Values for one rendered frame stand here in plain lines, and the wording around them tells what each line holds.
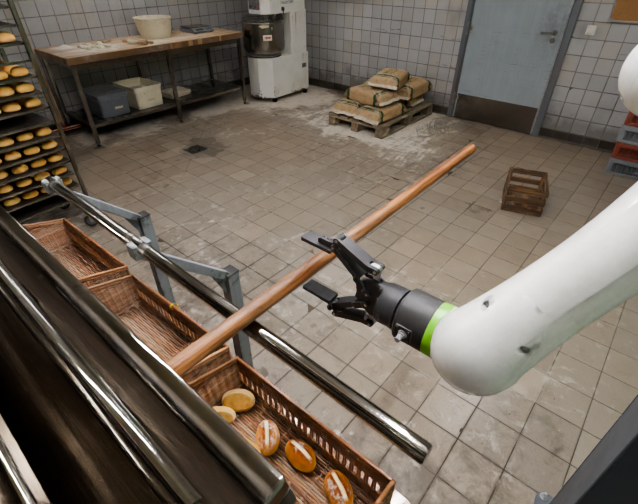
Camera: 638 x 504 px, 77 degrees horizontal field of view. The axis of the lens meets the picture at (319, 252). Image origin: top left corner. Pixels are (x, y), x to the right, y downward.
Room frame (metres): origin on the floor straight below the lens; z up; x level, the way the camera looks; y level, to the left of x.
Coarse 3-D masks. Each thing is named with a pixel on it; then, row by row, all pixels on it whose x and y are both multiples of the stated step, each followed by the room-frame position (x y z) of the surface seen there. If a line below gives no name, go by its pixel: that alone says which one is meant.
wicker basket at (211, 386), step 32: (192, 384) 0.64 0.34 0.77; (224, 384) 0.71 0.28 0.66; (256, 384) 0.70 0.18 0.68; (256, 416) 0.66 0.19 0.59; (288, 416) 0.63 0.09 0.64; (320, 448) 0.55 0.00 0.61; (352, 448) 0.49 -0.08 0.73; (320, 480) 0.48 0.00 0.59; (352, 480) 0.48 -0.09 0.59; (384, 480) 0.42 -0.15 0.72
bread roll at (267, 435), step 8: (264, 424) 0.60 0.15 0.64; (272, 424) 0.60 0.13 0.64; (256, 432) 0.59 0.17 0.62; (264, 432) 0.58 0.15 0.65; (272, 432) 0.58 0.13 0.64; (256, 440) 0.57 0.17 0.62; (264, 440) 0.56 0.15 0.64; (272, 440) 0.56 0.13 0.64; (264, 448) 0.54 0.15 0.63; (272, 448) 0.54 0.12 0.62
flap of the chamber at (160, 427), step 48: (0, 240) 0.39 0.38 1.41; (48, 288) 0.30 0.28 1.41; (0, 336) 0.25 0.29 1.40; (96, 336) 0.24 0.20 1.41; (0, 384) 0.20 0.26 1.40; (48, 384) 0.20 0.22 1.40; (144, 384) 0.19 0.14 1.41; (48, 432) 0.16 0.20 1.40; (96, 432) 0.15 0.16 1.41; (48, 480) 0.12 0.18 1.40; (96, 480) 0.12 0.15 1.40; (192, 480) 0.12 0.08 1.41
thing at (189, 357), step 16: (448, 160) 1.10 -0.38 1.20; (432, 176) 1.00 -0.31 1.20; (416, 192) 0.92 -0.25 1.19; (384, 208) 0.82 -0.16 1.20; (400, 208) 0.86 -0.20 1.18; (368, 224) 0.75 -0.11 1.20; (320, 256) 0.63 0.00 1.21; (336, 256) 0.65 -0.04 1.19; (304, 272) 0.58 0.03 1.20; (272, 288) 0.53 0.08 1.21; (288, 288) 0.54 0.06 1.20; (256, 304) 0.49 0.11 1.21; (272, 304) 0.51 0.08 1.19; (224, 320) 0.46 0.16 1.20; (240, 320) 0.46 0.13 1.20; (208, 336) 0.42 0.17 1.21; (224, 336) 0.43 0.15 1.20; (192, 352) 0.39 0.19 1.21; (208, 352) 0.40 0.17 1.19; (176, 368) 0.36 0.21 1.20
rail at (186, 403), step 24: (0, 216) 0.41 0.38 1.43; (24, 240) 0.36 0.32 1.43; (48, 264) 0.31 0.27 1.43; (72, 288) 0.28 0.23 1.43; (96, 312) 0.25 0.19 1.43; (120, 336) 0.22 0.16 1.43; (144, 360) 0.20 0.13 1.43; (168, 384) 0.17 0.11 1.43; (168, 408) 0.16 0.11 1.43; (192, 408) 0.16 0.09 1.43; (192, 432) 0.14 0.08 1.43; (216, 432) 0.14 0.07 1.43; (216, 456) 0.12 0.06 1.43; (240, 456) 0.12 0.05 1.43; (240, 480) 0.11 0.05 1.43; (264, 480) 0.11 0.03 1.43
